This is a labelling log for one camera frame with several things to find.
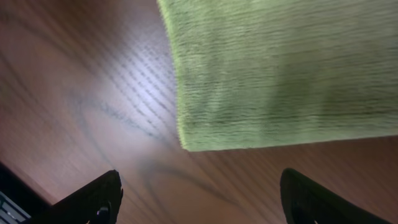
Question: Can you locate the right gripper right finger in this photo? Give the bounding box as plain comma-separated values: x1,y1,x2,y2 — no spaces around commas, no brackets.
280,168,389,224

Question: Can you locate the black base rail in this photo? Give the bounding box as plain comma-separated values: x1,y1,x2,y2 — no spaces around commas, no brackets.
1,163,50,223

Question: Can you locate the light green cloth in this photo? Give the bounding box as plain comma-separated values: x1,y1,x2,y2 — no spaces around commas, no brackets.
158,0,397,152

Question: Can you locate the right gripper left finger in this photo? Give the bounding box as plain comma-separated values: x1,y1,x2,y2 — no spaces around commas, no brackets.
25,170,123,224

